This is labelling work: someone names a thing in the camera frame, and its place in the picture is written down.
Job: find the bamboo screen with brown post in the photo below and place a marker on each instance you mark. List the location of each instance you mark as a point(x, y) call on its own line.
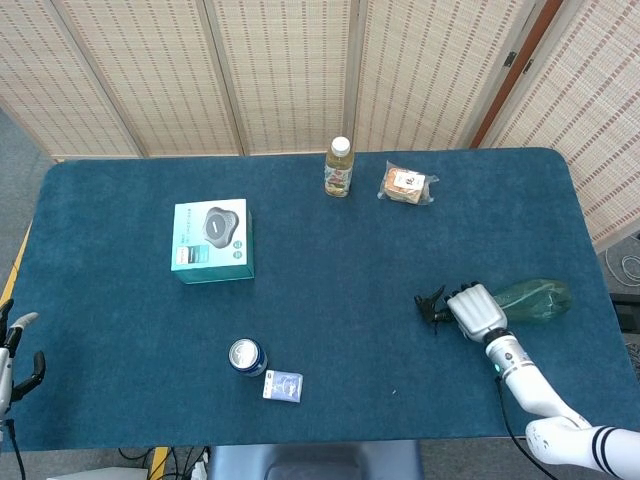
point(600, 125)

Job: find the yellow tea bottle white cap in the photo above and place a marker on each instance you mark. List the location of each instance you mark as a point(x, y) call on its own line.
point(339, 172)

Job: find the purple white tissue pack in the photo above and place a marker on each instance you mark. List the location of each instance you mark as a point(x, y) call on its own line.
point(283, 386)

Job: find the green transparent spray bottle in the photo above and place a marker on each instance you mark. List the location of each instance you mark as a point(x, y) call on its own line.
point(535, 300)

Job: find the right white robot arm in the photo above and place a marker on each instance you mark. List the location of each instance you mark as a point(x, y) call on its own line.
point(532, 387)

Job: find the blue carpet table cover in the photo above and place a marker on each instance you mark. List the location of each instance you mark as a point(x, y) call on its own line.
point(325, 300)

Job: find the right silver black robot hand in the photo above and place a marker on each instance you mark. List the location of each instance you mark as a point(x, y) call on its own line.
point(477, 312)

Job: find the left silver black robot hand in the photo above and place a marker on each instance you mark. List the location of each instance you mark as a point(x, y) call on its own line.
point(5, 370)

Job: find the plastic wrapped bread slices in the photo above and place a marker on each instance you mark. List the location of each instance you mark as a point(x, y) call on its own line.
point(405, 184)

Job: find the black equipment on floor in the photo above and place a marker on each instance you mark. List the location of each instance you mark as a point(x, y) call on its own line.
point(631, 320)

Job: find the white power strip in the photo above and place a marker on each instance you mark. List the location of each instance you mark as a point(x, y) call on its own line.
point(200, 471)

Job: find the bamboo folding screen light frame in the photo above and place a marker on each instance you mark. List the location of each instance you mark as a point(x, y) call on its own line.
point(280, 75)

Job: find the black screen hinge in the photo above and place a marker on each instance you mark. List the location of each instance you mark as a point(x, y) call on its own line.
point(527, 66)
point(509, 59)

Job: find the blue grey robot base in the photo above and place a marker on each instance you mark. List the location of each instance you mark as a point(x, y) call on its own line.
point(320, 462)

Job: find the blue white drink can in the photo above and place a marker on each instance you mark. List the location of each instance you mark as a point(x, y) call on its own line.
point(247, 356)

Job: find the teal speaker product box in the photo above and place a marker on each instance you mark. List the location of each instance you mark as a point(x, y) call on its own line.
point(212, 240)

